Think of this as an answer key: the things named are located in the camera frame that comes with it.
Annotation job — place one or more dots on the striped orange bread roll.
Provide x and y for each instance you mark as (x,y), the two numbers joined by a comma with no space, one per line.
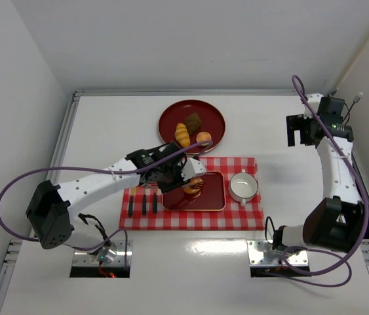
(182,136)

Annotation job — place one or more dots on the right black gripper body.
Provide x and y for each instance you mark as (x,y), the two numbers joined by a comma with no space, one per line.
(293,123)

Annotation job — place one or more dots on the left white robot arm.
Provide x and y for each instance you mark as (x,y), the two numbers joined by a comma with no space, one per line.
(55,211)

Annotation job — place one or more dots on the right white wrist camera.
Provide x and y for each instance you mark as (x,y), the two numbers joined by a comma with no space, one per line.
(314,101)

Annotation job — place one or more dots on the round pale bun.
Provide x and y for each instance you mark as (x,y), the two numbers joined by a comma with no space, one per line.
(203,138)

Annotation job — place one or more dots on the gold fork black handle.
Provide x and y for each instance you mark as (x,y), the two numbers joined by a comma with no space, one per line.
(144,203)

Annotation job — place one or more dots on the white two-handled bowl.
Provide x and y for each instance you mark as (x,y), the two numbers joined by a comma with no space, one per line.
(243,187)

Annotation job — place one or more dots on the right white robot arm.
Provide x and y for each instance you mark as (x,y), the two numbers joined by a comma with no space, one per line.
(336,222)

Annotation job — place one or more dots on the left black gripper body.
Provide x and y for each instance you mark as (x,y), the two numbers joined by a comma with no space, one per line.
(172,178)

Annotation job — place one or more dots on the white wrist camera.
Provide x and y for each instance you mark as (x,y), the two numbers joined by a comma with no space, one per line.
(314,101)
(193,168)

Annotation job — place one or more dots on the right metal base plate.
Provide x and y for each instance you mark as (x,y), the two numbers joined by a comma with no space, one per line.
(261,255)

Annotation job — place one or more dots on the gold knife black handle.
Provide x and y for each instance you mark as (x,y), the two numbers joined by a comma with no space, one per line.
(131,202)

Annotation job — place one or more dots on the dark brown bread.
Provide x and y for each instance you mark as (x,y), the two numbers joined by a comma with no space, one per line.
(193,122)

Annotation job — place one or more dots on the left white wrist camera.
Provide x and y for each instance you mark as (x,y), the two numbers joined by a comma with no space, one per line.
(193,168)

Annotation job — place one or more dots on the red white checkered cloth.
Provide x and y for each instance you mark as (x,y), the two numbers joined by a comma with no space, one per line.
(232,217)

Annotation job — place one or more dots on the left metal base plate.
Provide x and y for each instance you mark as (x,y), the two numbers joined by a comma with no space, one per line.
(118,255)

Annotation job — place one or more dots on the rectangular red tray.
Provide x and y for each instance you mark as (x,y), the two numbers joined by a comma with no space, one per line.
(206,193)

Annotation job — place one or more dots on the gold spoon black handle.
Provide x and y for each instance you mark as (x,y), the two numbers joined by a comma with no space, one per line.
(154,201)

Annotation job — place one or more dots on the stainless steel tongs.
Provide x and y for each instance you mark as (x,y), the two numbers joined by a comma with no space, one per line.
(195,186)

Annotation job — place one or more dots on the metal base plate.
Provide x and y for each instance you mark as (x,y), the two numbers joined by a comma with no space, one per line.
(261,255)
(118,255)

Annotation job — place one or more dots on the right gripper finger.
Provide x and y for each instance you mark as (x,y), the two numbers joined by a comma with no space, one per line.
(295,121)
(291,141)

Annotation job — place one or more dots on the aluminium table frame rail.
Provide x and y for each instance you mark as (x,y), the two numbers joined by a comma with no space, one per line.
(194,272)

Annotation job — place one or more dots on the sesame bun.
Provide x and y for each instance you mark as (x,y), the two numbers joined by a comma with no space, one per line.
(192,187)

